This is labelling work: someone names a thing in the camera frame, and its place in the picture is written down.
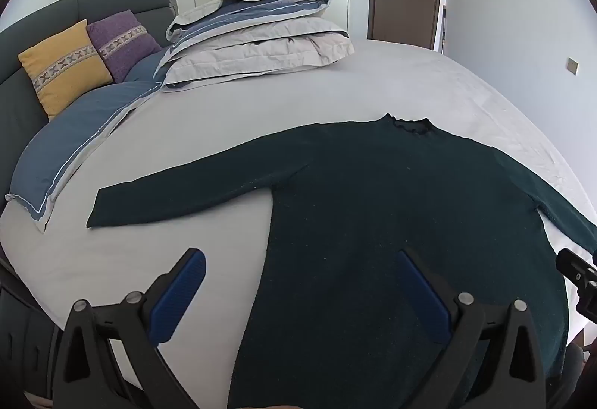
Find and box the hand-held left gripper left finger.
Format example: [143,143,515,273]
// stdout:
[52,248,207,409]

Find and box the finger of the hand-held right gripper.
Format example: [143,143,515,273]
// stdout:
[556,248,597,296]

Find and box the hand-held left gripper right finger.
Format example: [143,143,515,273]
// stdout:
[398,248,547,409]

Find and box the dark green knit sweater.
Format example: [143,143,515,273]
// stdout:
[86,113,597,409]

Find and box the dark bedside cabinet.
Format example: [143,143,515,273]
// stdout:
[0,257,63,396]

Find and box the blue pillow with white border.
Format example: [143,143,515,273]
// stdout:
[122,49,169,84]
[4,80,163,235]

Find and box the yellow patterned cushion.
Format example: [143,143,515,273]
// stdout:
[18,19,114,121]

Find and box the purple patterned cushion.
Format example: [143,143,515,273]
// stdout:
[86,9,162,84]

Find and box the folded grey and blue duvet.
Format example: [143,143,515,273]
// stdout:
[157,0,356,94]

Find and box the grey upholstered headboard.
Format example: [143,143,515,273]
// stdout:
[0,0,180,211]

